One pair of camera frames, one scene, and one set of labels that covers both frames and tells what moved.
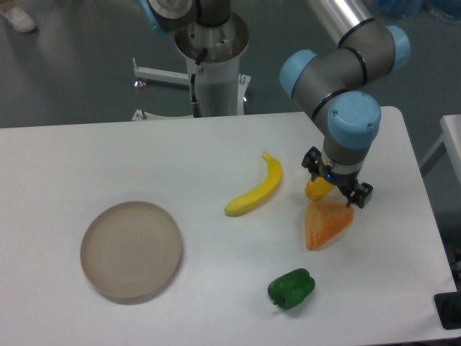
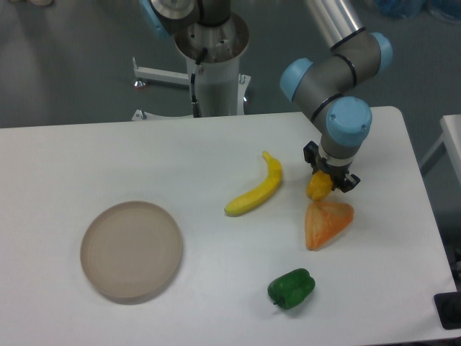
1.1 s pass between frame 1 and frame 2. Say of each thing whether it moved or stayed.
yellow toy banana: stayed
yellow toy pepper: stayed
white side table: stayed
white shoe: moved
